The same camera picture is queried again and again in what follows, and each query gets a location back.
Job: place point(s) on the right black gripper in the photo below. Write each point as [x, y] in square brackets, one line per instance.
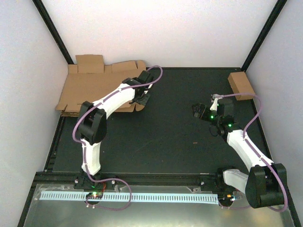
[200, 107]

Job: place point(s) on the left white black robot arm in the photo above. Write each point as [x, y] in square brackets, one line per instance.
[92, 120]

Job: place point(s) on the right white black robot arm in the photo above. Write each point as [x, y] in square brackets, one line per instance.
[265, 184]

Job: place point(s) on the stack of flat cardboard blanks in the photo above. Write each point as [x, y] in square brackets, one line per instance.
[69, 114]

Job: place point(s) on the black aluminium rail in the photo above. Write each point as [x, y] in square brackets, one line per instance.
[131, 179]

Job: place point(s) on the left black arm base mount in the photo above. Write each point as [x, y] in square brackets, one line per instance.
[82, 182]

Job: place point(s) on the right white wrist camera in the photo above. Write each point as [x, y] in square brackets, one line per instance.
[214, 100]

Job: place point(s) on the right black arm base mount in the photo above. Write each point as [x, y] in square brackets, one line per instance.
[213, 181]

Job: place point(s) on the metal front plate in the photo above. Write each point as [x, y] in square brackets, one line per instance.
[144, 214]

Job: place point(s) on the left black frame post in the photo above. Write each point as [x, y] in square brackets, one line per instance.
[52, 29]

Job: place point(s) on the white slotted cable duct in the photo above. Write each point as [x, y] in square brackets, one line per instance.
[133, 197]

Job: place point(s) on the folded small cardboard box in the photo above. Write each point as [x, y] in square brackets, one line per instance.
[240, 85]

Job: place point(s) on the right black frame post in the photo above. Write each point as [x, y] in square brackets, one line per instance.
[275, 12]

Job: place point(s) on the black frame post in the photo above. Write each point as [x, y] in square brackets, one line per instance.
[52, 29]
[275, 12]

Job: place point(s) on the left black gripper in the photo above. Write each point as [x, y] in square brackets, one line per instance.
[144, 102]

